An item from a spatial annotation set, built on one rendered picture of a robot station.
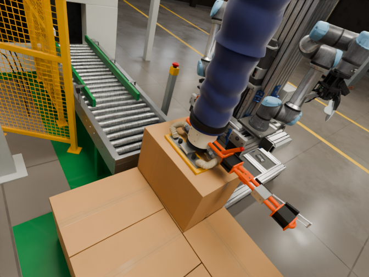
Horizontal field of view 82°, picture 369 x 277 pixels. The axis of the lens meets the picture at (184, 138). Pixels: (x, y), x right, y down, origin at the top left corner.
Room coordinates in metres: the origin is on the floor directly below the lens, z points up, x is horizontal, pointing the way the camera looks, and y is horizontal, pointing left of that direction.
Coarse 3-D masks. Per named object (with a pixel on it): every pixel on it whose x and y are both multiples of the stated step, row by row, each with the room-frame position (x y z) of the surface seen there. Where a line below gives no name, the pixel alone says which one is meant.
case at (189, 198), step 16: (144, 128) 1.07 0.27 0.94; (160, 128) 1.12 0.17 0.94; (144, 144) 1.05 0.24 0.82; (160, 144) 0.97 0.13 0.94; (144, 160) 1.03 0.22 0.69; (160, 160) 0.93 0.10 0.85; (176, 160) 0.88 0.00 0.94; (208, 160) 0.97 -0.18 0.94; (144, 176) 1.01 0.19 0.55; (160, 176) 0.91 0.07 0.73; (176, 176) 0.83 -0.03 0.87; (192, 176) 0.80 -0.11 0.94; (208, 176) 0.84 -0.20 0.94; (224, 176) 0.89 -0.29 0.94; (160, 192) 0.88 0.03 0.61; (176, 192) 0.80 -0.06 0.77; (192, 192) 0.74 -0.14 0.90; (208, 192) 0.74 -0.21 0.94; (224, 192) 0.88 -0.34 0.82; (176, 208) 0.77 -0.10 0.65; (192, 208) 0.71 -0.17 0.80; (208, 208) 0.81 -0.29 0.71; (192, 224) 0.74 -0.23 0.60
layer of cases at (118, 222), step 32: (64, 192) 0.69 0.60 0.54; (96, 192) 0.76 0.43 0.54; (128, 192) 0.84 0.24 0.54; (64, 224) 0.51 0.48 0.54; (96, 224) 0.57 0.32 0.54; (128, 224) 0.63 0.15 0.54; (160, 224) 0.70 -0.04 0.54; (224, 224) 0.85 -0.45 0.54; (96, 256) 0.41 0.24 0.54; (128, 256) 0.46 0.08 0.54; (160, 256) 0.52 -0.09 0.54; (192, 256) 0.58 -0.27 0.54; (224, 256) 0.64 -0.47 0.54; (256, 256) 0.71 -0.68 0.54
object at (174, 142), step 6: (168, 138) 1.02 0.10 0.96; (174, 138) 1.03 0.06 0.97; (180, 138) 1.02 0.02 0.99; (174, 144) 0.99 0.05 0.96; (180, 150) 0.95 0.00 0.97; (180, 156) 0.92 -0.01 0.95; (186, 156) 0.92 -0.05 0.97; (192, 156) 0.91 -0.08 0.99; (198, 156) 0.96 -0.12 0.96; (186, 162) 0.88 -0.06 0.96; (192, 162) 0.89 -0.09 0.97; (192, 168) 0.85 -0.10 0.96; (198, 168) 0.86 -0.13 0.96
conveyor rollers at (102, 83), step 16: (80, 48) 2.71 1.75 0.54; (80, 64) 2.30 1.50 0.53; (96, 64) 2.45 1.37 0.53; (96, 80) 2.05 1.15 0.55; (112, 80) 2.18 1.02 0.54; (96, 96) 1.78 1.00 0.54; (112, 96) 1.91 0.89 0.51; (128, 96) 1.97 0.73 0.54; (96, 112) 1.53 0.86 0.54; (112, 112) 1.65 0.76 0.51; (128, 112) 1.69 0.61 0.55; (144, 112) 1.83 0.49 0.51; (112, 128) 1.39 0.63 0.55; (128, 128) 1.51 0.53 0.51; (112, 144) 1.21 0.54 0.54
